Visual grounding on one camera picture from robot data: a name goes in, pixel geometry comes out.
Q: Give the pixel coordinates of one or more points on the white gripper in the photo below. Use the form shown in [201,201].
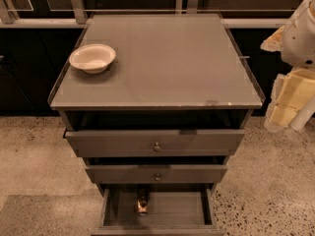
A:
[299,46]

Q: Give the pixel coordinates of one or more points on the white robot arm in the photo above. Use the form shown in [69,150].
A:
[293,95]

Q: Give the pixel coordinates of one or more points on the grey drawer cabinet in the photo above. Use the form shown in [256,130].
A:
[167,75]

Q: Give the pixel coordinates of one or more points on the metal top drawer knob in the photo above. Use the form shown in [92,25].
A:
[157,147]

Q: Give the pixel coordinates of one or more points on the grey top drawer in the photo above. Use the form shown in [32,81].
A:
[140,143]

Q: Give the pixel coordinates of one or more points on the grey drawer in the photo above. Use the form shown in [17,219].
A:
[145,174]
[140,143]
[174,211]

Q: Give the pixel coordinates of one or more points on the grey bottom drawer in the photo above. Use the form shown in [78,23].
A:
[174,211]

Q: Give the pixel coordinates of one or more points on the grey middle drawer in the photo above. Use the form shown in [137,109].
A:
[145,174]

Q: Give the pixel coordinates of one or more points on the white paper bowl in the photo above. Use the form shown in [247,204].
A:
[92,58]

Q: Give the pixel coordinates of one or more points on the grey metal railing frame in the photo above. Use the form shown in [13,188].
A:
[77,14]

